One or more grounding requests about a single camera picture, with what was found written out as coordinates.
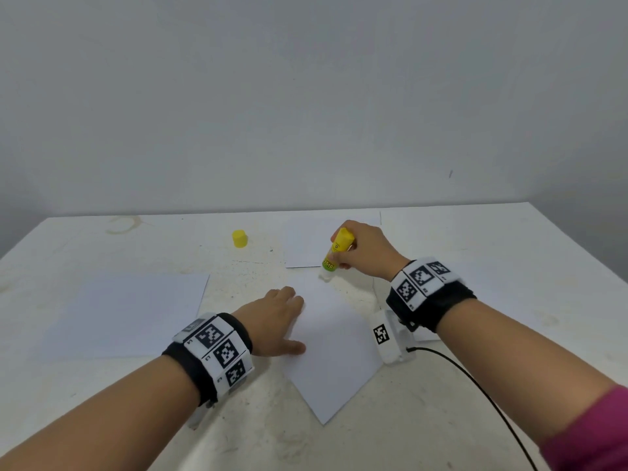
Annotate person's right hand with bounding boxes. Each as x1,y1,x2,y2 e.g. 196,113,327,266
328,219,412,283

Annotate person's left hand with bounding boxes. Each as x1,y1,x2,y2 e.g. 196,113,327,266
232,286,308,358

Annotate yellow glue stick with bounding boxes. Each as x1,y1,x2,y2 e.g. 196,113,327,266
321,226,357,275

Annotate stack of white paper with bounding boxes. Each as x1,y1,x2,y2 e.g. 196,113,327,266
432,254,547,334
33,270,212,362

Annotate person's right forearm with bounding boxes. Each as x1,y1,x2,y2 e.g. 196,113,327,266
436,298,616,449

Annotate person's left forearm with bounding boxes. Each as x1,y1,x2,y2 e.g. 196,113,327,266
0,355,204,471

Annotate black marker wristband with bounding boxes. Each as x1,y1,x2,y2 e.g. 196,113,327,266
161,311,257,407
383,256,478,334

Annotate pink sleeve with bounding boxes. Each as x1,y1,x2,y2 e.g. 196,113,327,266
538,384,628,471

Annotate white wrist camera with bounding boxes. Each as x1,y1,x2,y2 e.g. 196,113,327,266
187,401,214,430
369,313,410,367

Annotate black cable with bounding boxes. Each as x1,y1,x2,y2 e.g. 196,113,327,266
403,345,541,471

